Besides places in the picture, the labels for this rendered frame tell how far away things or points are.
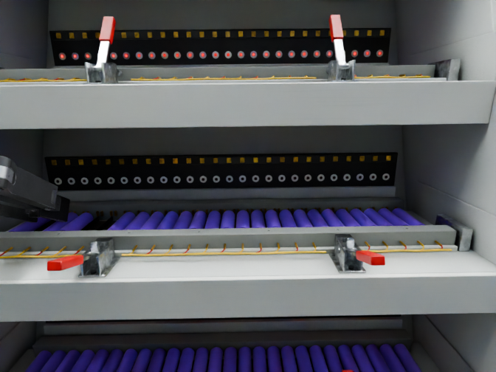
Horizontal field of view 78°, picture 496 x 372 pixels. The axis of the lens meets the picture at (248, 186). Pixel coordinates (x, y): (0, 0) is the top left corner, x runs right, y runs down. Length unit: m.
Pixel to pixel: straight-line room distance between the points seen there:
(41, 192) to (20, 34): 0.33
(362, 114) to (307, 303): 0.21
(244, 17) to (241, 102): 0.29
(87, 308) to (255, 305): 0.17
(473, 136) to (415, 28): 0.22
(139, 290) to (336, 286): 0.20
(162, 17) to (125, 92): 0.29
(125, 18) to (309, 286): 0.53
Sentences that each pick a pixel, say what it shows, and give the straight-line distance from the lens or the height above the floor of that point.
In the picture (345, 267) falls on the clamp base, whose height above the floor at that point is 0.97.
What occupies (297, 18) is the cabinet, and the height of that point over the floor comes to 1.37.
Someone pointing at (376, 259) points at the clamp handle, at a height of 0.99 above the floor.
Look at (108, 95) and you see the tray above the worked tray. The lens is 0.37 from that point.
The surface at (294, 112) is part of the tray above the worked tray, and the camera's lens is 0.35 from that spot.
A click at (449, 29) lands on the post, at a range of 0.52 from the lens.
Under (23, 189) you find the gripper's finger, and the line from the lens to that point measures 0.33.
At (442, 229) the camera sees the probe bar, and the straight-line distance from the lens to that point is 0.43.
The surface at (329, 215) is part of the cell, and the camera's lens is 0.44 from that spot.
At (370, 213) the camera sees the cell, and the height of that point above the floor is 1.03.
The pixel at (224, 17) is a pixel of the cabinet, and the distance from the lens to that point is 0.62.
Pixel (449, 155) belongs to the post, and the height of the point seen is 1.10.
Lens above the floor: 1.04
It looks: 5 degrees up
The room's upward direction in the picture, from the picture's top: 1 degrees counter-clockwise
